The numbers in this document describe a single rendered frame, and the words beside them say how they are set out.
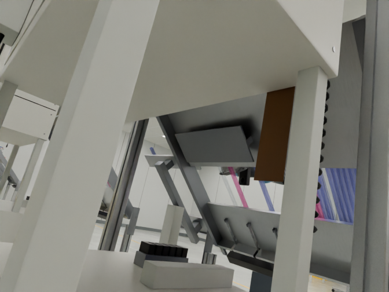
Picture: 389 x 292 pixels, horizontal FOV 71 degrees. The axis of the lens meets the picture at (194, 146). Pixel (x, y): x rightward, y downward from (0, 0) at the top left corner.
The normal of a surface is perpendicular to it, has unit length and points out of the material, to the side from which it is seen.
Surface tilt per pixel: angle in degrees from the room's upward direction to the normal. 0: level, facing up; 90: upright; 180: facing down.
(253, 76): 180
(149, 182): 90
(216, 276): 90
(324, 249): 137
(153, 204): 90
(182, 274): 90
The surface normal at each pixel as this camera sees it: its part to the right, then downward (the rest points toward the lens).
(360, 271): -0.71, -0.32
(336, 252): -0.63, 0.48
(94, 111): 0.68, -0.04
